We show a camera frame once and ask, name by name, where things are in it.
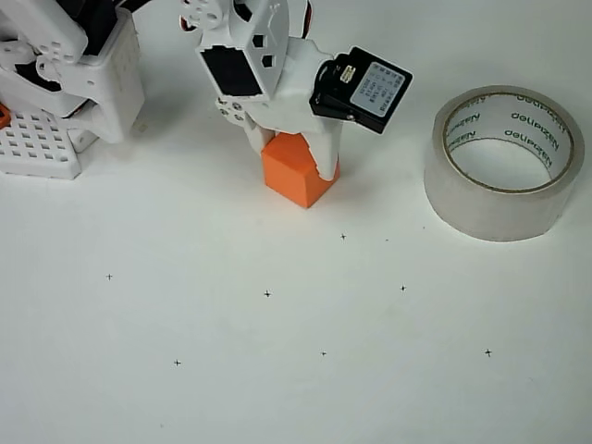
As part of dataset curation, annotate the orange cube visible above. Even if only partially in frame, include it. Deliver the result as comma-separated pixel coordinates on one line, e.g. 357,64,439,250
261,131,342,209

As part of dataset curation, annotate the clear packing tape roll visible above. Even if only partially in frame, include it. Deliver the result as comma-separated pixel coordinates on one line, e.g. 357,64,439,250
423,83,586,242

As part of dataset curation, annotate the white perforated base plate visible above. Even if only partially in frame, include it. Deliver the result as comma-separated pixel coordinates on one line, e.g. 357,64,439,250
0,109,82,180

